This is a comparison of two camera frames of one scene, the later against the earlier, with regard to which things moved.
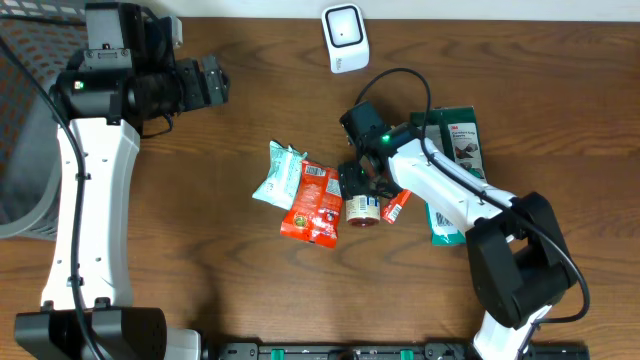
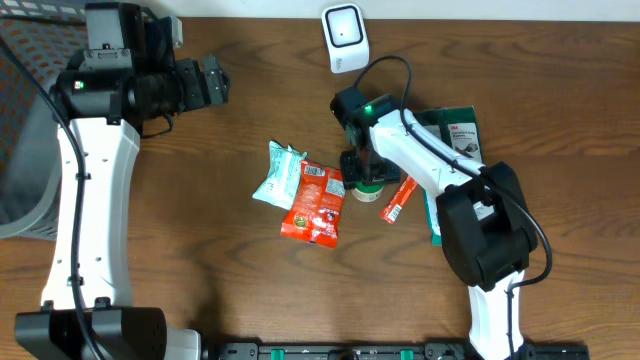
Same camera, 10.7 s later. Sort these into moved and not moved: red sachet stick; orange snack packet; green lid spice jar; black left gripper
Moved: green lid spice jar
Not moved: black left gripper; orange snack packet; red sachet stick
